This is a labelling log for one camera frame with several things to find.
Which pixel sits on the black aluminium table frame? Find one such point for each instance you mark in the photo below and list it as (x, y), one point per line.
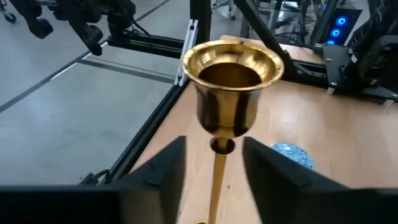
(150, 130)

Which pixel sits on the silver metal bracket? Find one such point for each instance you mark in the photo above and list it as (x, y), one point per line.
(186, 53)

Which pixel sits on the black office chair base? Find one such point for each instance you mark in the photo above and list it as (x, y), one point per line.
(87, 28)

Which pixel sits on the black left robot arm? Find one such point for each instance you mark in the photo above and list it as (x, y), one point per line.
(376, 53)

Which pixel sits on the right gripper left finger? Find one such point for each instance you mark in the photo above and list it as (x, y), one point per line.
(155, 193)

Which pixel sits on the gold candlestick holder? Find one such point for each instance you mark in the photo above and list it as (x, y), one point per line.
(230, 105)

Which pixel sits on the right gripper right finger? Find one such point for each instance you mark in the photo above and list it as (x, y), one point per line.
(280, 193)

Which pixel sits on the black floor beam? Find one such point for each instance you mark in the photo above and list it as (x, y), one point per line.
(149, 45)

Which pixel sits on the black chair caster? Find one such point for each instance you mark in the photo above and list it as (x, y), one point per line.
(10, 18)

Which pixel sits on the light blue speckled ball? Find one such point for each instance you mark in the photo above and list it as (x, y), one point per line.
(295, 155)

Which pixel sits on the computer tower blue lights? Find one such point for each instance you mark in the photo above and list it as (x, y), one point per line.
(348, 31)

